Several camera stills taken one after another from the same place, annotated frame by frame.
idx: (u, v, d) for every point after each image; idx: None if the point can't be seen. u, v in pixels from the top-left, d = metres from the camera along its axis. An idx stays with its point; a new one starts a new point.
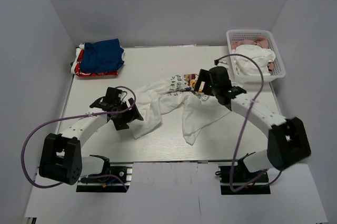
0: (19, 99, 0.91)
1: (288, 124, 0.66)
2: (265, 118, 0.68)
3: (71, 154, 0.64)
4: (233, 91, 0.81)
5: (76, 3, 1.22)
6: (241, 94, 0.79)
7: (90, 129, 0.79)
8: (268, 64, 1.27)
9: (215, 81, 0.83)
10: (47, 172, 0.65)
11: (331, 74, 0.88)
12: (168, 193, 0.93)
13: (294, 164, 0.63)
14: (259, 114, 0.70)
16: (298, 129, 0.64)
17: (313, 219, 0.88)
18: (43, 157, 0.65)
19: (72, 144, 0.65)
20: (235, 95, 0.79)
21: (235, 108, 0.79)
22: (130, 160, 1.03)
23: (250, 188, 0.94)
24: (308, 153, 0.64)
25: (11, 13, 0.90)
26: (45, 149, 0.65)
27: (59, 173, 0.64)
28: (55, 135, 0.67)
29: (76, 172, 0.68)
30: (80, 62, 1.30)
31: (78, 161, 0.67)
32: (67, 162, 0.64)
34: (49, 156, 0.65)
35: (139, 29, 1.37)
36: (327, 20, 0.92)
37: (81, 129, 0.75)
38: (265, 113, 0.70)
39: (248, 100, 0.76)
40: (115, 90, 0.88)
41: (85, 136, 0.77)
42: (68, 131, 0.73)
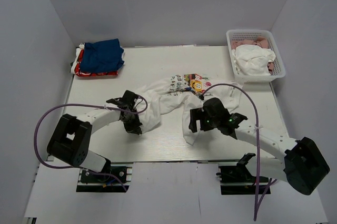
0: (20, 99, 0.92)
1: (300, 145, 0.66)
2: (276, 144, 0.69)
3: (80, 135, 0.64)
4: (233, 119, 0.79)
5: (76, 3, 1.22)
6: (243, 123, 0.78)
7: (102, 120, 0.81)
8: (268, 64, 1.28)
9: (212, 113, 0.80)
10: (54, 150, 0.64)
11: (331, 74, 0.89)
12: (168, 193, 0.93)
13: (318, 183, 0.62)
14: (269, 141, 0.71)
16: (311, 149, 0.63)
17: (313, 219, 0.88)
18: (54, 134, 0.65)
19: (83, 128, 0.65)
20: (238, 124, 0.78)
21: (241, 136, 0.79)
22: (130, 160, 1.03)
23: (250, 188, 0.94)
24: (327, 170, 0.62)
25: (11, 14, 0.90)
26: (59, 127, 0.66)
27: (65, 153, 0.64)
28: (70, 116, 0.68)
29: (81, 156, 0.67)
30: (80, 62, 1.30)
31: (85, 144, 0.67)
32: (76, 143, 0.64)
34: (60, 134, 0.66)
35: (139, 29, 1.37)
36: (327, 20, 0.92)
37: (95, 117, 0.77)
38: (275, 139, 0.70)
39: (251, 126, 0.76)
40: (132, 93, 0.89)
41: (96, 125, 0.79)
42: (82, 116, 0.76)
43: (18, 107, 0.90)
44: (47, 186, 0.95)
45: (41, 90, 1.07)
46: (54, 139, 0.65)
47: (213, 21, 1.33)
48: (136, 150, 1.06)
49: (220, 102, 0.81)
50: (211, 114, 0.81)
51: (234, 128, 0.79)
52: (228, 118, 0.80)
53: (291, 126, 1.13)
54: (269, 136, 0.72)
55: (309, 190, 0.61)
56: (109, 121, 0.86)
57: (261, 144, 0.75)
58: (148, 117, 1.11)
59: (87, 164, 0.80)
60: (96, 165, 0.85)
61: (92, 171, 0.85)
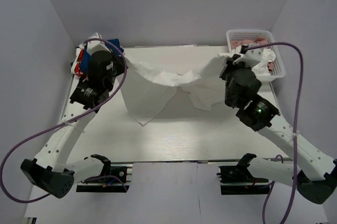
0: (20, 100, 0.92)
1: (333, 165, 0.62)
2: (314, 162, 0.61)
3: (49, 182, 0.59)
4: (263, 110, 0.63)
5: (77, 3, 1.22)
6: (274, 119, 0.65)
7: (71, 138, 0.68)
8: (269, 64, 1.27)
9: (241, 95, 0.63)
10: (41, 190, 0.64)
11: (331, 74, 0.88)
12: (168, 193, 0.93)
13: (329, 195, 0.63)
14: (306, 157, 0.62)
16: None
17: (313, 219, 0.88)
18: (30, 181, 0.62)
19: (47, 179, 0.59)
20: (269, 121, 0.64)
21: (264, 133, 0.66)
22: (130, 160, 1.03)
23: (250, 188, 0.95)
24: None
25: (11, 14, 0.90)
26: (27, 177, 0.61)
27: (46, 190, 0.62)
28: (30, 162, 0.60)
29: (67, 186, 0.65)
30: (80, 62, 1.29)
31: (62, 181, 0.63)
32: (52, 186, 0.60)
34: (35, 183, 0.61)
35: (139, 29, 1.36)
36: (327, 20, 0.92)
37: (58, 150, 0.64)
38: (312, 154, 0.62)
39: (286, 128, 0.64)
40: (97, 65, 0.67)
41: (68, 148, 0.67)
42: (43, 155, 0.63)
43: (18, 106, 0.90)
44: None
45: (41, 90, 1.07)
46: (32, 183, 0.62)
47: (213, 21, 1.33)
48: (136, 149, 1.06)
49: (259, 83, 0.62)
50: (238, 95, 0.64)
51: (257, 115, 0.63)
52: (256, 108, 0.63)
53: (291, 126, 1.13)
54: (305, 149, 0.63)
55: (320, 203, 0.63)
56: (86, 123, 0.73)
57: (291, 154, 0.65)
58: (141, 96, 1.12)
59: (83, 172, 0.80)
60: (95, 169, 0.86)
61: (90, 175, 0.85)
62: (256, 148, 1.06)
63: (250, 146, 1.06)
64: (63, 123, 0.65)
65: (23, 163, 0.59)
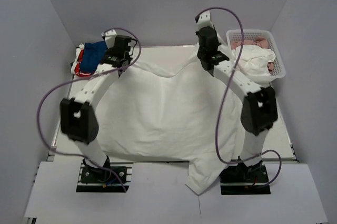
0: (20, 99, 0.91)
1: (263, 93, 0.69)
2: (243, 86, 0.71)
3: (86, 116, 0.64)
4: (216, 58, 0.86)
5: (77, 3, 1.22)
6: (224, 62, 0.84)
7: (103, 87, 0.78)
8: (269, 64, 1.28)
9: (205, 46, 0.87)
10: (67, 131, 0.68)
11: (330, 74, 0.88)
12: (168, 192, 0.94)
13: (264, 125, 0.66)
14: (238, 82, 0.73)
16: (269, 101, 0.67)
17: (313, 219, 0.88)
18: (61, 121, 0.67)
19: (83, 110, 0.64)
20: (218, 62, 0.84)
21: (218, 75, 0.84)
22: (130, 160, 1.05)
23: (250, 188, 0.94)
24: (275, 118, 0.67)
25: (11, 14, 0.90)
26: (62, 113, 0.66)
27: (78, 130, 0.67)
28: (69, 99, 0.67)
29: (93, 131, 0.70)
30: (81, 62, 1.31)
31: (92, 121, 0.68)
32: (83, 123, 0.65)
34: (65, 120, 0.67)
35: (139, 29, 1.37)
36: (327, 20, 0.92)
37: (93, 91, 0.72)
38: (243, 82, 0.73)
39: (229, 67, 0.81)
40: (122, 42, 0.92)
41: (98, 96, 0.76)
42: (80, 95, 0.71)
43: (19, 107, 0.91)
44: (47, 187, 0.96)
45: (41, 90, 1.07)
46: (63, 124, 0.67)
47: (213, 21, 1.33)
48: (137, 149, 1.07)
49: (214, 36, 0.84)
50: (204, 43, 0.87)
51: (214, 65, 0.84)
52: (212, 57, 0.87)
53: (290, 126, 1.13)
54: (239, 79, 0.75)
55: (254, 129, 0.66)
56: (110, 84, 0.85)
57: (233, 85, 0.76)
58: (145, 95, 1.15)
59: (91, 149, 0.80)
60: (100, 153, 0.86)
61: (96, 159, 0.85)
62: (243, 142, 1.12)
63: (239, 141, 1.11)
64: (98, 74, 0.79)
65: (62, 104, 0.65)
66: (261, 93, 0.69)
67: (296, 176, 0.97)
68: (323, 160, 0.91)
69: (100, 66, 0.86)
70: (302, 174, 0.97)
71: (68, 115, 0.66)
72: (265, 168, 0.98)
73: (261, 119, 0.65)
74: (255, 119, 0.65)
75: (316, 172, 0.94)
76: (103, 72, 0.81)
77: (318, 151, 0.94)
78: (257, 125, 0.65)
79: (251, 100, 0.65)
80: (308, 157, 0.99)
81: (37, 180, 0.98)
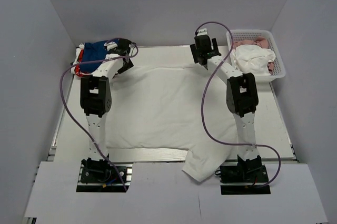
0: (19, 99, 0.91)
1: (245, 79, 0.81)
2: (228, 72, 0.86)
3: (105, 88, 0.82)
4: (210, 53, 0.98)
5: (76, 3, 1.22)
6: (216, 57, 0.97)
7: (111, 70, 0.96)
8: (269, 64, 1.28)
9: (198, 45, 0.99)
10: (87, 104, 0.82)
11: (330, 74, 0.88)
12: (168, 192, 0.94)
13: (246, 106, 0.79)
14: (224, 70, 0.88)
16: (251, 81, 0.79)
17: (313, 219, 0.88)
18: (81, 94, 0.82)
19: (102, 82, 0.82)
20: (211, 57, 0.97)
21: (210, 68, 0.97)
22: (130, 160, 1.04)
23: (250, 188, 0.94)
24: (256, 102, 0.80)
25: (11, 14, 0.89)
26: (83, 87, 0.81)
27: (96, 102, 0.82)
28: (88, 76, 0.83)
29: (108, 102, 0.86)
30: (80, 62, 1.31)
31: (108, 93, 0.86)
32: (102, 94, 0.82)
34: (86, 92, 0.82)
35: (139, 29, 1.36)
36: (327, 20, 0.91)
37: (107, 70, 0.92)
38: (229, 69, 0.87)
39: (219, 59, 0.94)
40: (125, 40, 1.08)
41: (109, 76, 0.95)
42: (97, 73, 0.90)
43: (19, 108, 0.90)
44: (47, 187, 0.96)
45: (41, 90, 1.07)
46: (83, 97, 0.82)
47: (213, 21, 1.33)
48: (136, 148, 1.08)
49: (207, 36, 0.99)
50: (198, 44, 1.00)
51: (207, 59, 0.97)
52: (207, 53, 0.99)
53: (290, 126, 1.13)
54: (227, 67, 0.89)
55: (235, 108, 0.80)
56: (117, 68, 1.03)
57: (220, 73, 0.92)
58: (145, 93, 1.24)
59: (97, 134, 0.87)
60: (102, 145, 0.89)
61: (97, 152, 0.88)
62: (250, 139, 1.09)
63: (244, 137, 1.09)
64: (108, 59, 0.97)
65: (82, 80, 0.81)
66: (244, 80, 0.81)
67: (296, 176, 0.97)
68: (323, 160, 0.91)
69: (108, 56, 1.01)
70: (301, 174, 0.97)
71: (87, 90, 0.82)
72: (264, 167, 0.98)
73: (244, 102, 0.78)
74: (236, 100, 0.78)
75: (316, 172, 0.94)
76: (112, 59, 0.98)
77: (318, 151, 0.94)
78: (238, 106, 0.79)
79: (234, 83, 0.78)
80: (308, 157, 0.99)
81: (36, 180, 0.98)
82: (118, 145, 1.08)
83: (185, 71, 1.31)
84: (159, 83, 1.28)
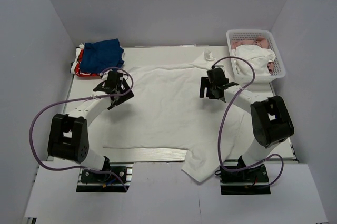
0: (19, 99, 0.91)
1: (271, 103, 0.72)
2: (250, 98, 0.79)
3: (79, 131, 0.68)
4: (227, 84, 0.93)
5: (76, 3, 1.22)
6: (233, 87, 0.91)
7: (95, 109, 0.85)
8: (269, 64, 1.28)
9: (211, 78, 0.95)
10: (56, 150, 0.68)
11: (330, 75, 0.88)
12: (168, 192, 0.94)
13: (279, 138, 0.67)
14: (246, 97, 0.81)
16: (280, 106, 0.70)
17: (313, 219, 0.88)
18: (51, 138, 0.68)
19: (79, 123, 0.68)
20: (228, 87, 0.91)
21: (227, 98, 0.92)
22: (130, 160, 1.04)
23: (250, 188, 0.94)
24: (290, 132, 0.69)
25: (11, 14, 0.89)
26: (53, 129, 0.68)
27: (69, 149, 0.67)
28: (62, 115, 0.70)
29: (83, 150, 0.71)
30: (80, 62, 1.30)
31: (85, 139, 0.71)
32: (75, 141, 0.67)
34: (57, 135, 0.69)
35: (139, 29, 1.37)
36: (327, 20, 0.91)
37: (87, 110, 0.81)
38: (250, 95, 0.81)
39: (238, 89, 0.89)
40: (116, 74, 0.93)
41: (90, 116, 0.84)
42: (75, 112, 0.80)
43: (18, 108, 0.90)
44: (48, 187, 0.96)
45: (41, 90, 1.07)
46: (52, 141, 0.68)
47: (213, 21, 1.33)
48: (135, 148, 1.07)
49: (220, 69, 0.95)
50: (211, 79, 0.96)
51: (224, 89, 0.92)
52: (223, 84, 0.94)
53: None
54: (247, 94, 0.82)
55: (266, 141, 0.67)
56: (102, 107, 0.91)
57: (240, 101, 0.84)
58: (146, 94, 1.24)
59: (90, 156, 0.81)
60: (99, 159, 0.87)
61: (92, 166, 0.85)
62: (250, 135, 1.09)
63: (245, 135, 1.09)
64: (92, 97, 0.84)
65: (53, 121, 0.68)
66: (270, 104, 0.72)
67: (296, 176, 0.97)
68: (323, 161, 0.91)
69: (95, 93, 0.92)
70: (302, 174, 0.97)
71: (59, 133, 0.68)
72: (265, 168, 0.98)
73: (276, 131, 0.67)
74: (265, 128, 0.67)
75: (316, 172, 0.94)
76: (97, 96, 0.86)
77: (319, 152, 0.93)
78: (270, 138, 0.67)
79: (259, 107, 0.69)
80: (308, 157, 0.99)
81: (36, 179, 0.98)
82: (117, 146, 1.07)
83: (185, 71, 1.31)
84: (158, 84, 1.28)
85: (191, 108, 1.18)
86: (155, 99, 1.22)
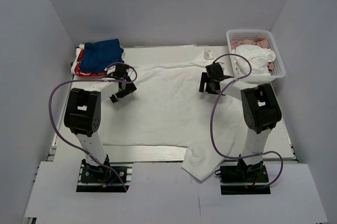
0: (19, 99, 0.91)
1: (261, 91, 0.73)
2: (241, 86, 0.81)
3: (94, 102, 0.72)
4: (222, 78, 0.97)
5: (76, 3, 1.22)
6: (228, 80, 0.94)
7: (105, 91, 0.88)
8: (269, 64, 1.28)
9: (209, 72, 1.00)
10: (70, 120, 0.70)
11: (330, 74, 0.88)
12: (168, 192, 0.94)
13: (267, 122, 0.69)
14: (237, 85, 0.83)
16: (269, 94, 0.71)
17: (313, 219, 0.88)
18: (67, 108, 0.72)
19: (93, 95, 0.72)
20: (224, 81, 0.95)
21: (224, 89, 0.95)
22: (130, 160, 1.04)
23: (250, 188, 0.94)
24: (278, 118, 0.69)
25: (11, 14, 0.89)
26: (70, 100, 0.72)
27: (84, 116, 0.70)
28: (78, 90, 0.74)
29: (97, 121, 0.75)
30: (80, 62, 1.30)
31: (98, 112, 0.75)
32: (90, 110, 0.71)
34: (73, 107, 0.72)
35: (139, 29, 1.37)
36: (327, 20, 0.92)
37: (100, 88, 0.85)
38: (242, 83, 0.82)
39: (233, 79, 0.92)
40: (123, 65, 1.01)
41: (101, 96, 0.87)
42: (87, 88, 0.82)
43: (18, 107, 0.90)
44: (48, 187, 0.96)
45: (41, 90, 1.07)
46: (69, 111, 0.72)
47: (213, 20, 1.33)
48: (135, 148, 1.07)
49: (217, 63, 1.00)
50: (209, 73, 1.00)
51: (220, 81, 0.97)
52: (219, 78, 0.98)
53: (290, 125, 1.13)
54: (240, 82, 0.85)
55: (255, 124, 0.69)
56: (110, 92, 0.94)
57: (233, 91, 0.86)
58: (146, 93, 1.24)
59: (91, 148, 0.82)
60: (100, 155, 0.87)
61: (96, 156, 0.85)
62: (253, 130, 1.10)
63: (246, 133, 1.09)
64: (103, 80, 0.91)
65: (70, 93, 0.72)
66: (260, 91, 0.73)
67: (296, 176, 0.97)
68: (323, 161, 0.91)
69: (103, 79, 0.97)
70: (302, 173, 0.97)
71: (75, 104, 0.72)
72: (265, 167, 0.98)
73: (265, 115, 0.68)
74: (255, 111, 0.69)
75: (316, 172, 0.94)
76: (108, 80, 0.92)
77: (318, 151, 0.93)
78: (259, 122, 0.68)
79: (248, 92, 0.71)
80: (308, 156, 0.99)
81: (36, 179, 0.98)
82: (118, 145, 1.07)
83: (185, 71, 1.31)
84: (158, 84, 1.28)
85: (191, 108, 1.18)
86: (155, 99, 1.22)
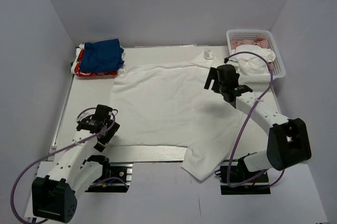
0: (19, 100, 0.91)
1: (291, 125, 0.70)
2: (268, 117, 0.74)
3: (62, 198, 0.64)
4: (239, 89, 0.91)
5: (76, 2, 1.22)
6: (246, 94, 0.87)
7: (79, 158, 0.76)
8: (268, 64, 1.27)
9: (222, 78, 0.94)
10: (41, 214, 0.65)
11: (330, 74, 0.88)
12: (168, 192, 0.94)
13: (295, 163, 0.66)
14: (263, 113, 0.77)
16: (301, 130, 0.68)
17: (313, 219, 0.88)
18: (34, 202, 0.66)
19: (61, 188, 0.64)
20: (241, 94, 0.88)
21: (240, 106, 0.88)
22: (129, 160, 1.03)
23: (250, 188, 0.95)
24: (307, 155, 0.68)
25: (11, 13, 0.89)
26: (36, 196, 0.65)
27: (53, 211, 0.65)
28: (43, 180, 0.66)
29: (71, 207, 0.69)
30: (80, 62, 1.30)
31: (71, 199, 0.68)
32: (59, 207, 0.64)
34: (40, 201, 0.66)
35: (139, 29, 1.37)
36: (327, 19, 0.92)
37: (69, 165, 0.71)
38: (269, 113, 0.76)
39: (253, 98, 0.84)
40: (105, 108, 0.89)
41: (75, 169, 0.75)
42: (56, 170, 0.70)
43: (18, 108, 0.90)
44: None
45: (40, 91, 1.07)
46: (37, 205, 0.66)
47: (212, 20, 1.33)
48: (135, 148, 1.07)
49: (232, 69, 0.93)
50: (221, 79, 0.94)
51: (236, 97, 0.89)
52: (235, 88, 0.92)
53: None
54: (265, 109, 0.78)
55: (281, 166, 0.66)
56: (88, 151, 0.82)
57: (256, 116, 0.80)
58: (146, 93, 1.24)
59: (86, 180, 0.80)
60: (96, 172, 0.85)
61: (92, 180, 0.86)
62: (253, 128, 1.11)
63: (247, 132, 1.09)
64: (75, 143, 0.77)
65: (33, 186, 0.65)
66: (290, 126, 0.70)
67: (296, 177, 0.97)
68: (323, 161, 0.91)
69: (77, 132, 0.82)
70: (302, 174, 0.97)
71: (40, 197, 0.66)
72: None
73: (291, 157, 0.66)
74: (281, 153, 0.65)
75: (316, 172, 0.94)
76: (80, 141, 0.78)
77: (318, 151, 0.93)
78: (287, 163, 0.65)
79: (280, 131, 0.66)
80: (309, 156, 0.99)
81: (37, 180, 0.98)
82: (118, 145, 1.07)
83: (185, 71, 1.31)
84: (158, 84, 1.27)
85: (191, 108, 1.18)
86: (155, 99, 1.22)
